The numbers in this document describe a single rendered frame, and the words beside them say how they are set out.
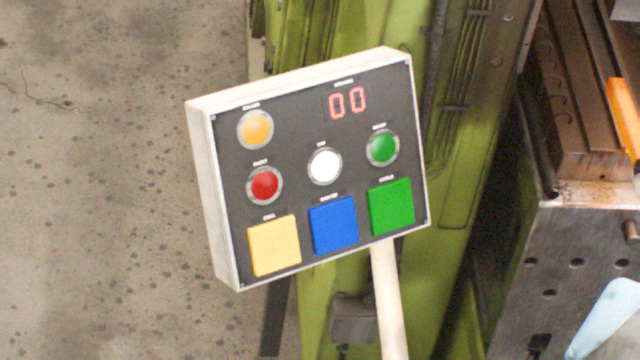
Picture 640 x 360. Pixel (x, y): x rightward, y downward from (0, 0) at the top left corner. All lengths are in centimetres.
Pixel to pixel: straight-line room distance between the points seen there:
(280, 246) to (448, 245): 70
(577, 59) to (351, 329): 72
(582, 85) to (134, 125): 153
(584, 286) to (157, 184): 135
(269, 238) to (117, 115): 167
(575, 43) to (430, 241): 48
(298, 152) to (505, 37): 47
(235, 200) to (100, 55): 188
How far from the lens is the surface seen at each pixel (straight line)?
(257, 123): 188
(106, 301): 314
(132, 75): 368
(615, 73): 241
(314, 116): 193
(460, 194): 248
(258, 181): 190
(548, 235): 229
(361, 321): 266
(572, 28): 247
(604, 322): 149
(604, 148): 225
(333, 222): 198
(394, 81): 198
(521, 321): 248
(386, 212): 202
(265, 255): 194
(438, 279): 266
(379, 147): 199
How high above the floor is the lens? 248
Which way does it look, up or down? 46 degrees down
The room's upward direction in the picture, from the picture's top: 10 degrees clockwise
